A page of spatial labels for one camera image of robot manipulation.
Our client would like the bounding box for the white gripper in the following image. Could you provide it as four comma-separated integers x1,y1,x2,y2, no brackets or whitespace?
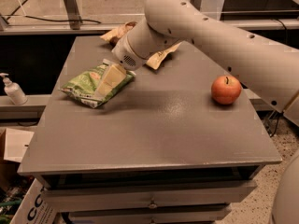
94,35,146,99

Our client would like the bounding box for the green jalapeno chip bag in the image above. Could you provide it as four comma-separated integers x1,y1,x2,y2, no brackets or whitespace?
60,59,135,108

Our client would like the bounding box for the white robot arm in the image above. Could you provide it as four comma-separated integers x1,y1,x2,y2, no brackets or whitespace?
112,0,299,125

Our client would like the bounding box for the brown sea salt chip bag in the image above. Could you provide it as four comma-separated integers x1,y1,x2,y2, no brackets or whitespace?
100,21,179,70

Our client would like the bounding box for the grey drawer cabinet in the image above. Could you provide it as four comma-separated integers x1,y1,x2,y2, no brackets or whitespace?
19,43,280,224

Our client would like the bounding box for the white pump dispenser bottle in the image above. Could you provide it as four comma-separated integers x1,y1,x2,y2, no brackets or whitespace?
0,73,27,105

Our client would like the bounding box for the red apple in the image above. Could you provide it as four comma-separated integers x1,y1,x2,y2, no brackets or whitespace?
211,76,242,105

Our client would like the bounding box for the brown cardboard box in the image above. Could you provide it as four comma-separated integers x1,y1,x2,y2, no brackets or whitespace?
0,128,34,191

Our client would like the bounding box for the white cardboard box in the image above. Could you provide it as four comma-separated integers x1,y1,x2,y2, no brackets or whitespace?
10,179,57,224

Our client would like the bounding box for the metal railing frame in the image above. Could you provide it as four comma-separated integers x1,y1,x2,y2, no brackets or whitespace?
0,0,299,31

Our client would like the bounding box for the black cable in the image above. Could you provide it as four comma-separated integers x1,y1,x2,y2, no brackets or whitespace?
6,0,102,25

